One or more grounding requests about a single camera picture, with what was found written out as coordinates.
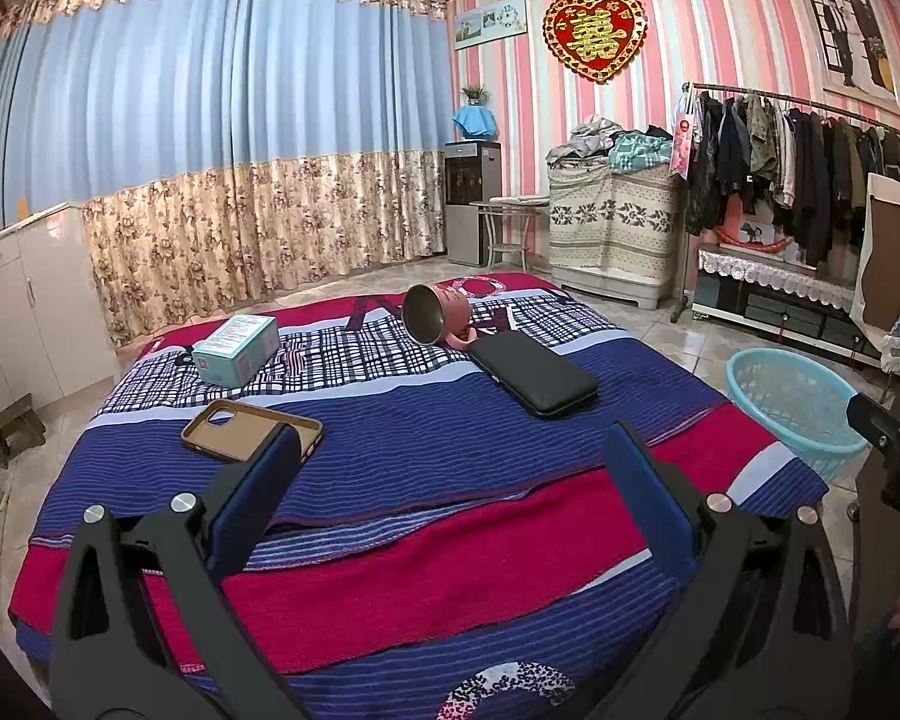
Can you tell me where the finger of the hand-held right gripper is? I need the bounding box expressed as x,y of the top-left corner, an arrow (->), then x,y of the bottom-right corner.
846,390 -> 900,466

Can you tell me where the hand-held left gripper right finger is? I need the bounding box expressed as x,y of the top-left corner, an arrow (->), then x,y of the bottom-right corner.
604,421 -> 852,720

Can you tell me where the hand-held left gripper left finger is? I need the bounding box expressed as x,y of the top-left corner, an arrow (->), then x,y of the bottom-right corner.
49,424 -> 305,720

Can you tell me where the light blue plastic basket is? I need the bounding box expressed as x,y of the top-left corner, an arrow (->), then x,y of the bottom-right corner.
725,349 -> 867,482

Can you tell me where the brown phone case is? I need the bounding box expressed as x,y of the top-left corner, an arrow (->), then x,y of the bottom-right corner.
181,399 -> 323,466

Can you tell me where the low black media stand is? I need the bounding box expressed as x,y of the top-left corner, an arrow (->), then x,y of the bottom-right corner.
690,247 -> 882,368

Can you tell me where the teal cardboard box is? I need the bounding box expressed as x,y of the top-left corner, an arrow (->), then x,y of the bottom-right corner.
191,315 -> 280,389

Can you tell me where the striped red blue blanket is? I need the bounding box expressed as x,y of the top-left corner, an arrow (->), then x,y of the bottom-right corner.
7,274 -> 830,720

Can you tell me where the black zip case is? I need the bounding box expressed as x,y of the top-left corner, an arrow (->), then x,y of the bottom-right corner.
466,331 -> 599,421

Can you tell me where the white lace cloth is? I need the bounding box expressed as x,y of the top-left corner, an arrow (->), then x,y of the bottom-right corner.
697,249 -> 863,310

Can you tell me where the pink picture box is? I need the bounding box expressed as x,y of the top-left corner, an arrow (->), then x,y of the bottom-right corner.
720,214 -> 807,263

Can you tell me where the small wooden stool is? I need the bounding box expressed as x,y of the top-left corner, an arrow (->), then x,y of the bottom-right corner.
0,401 -> 46,473

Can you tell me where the pink mug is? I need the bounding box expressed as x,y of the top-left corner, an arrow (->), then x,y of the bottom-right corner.
403,283 -> 475,350

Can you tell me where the cabinet with patterned cover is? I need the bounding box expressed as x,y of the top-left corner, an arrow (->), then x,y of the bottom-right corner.
547,163 -> 683,311

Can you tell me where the row of hanging clothes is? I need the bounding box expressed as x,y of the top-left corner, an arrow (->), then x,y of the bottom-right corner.
682,90 -> 900,267

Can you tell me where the white cabinet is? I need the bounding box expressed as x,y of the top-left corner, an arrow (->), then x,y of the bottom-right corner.
0,202 -> 121,428

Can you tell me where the small glass side table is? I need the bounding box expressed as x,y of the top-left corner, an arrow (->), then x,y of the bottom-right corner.
469,195 -> 550,271

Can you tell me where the metal clothes rack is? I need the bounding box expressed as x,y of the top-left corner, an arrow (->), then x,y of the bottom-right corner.
671,81 -> 900,323

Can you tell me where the grey water dispenser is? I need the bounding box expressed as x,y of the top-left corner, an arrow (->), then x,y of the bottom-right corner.
442,139 -> 502,267

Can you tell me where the pink hanging bag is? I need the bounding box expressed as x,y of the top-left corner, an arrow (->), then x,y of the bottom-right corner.
669,94 -> 702,181

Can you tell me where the pile of folded clothes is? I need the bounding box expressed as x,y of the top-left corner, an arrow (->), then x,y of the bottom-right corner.
546,116 -> 680,173

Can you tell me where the blue and floral curtain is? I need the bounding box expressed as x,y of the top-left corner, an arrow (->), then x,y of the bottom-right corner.
0,0 -> 451,346

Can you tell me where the blue cloth cover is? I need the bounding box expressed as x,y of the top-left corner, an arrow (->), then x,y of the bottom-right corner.
451,105 -> 500,140

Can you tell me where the wall poster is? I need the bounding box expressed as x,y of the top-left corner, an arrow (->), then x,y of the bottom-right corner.
799,0 -> 900,117

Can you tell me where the red heart wall decoration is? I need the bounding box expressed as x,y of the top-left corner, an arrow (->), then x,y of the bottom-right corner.
544,0 -> 648,85

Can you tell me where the wall picture strip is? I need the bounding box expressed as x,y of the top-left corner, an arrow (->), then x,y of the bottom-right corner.
454,0 -> 528,52

